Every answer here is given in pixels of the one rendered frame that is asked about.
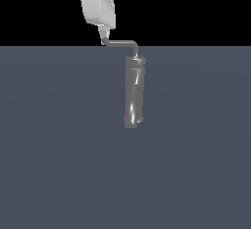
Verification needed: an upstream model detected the grey cylindrical faucet body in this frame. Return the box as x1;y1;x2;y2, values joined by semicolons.
123;55;147;130

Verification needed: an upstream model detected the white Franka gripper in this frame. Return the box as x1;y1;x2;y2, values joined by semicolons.
77;0;120;47

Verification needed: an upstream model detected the thin grey faucet handle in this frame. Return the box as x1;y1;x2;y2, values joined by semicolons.
101;37;140;59

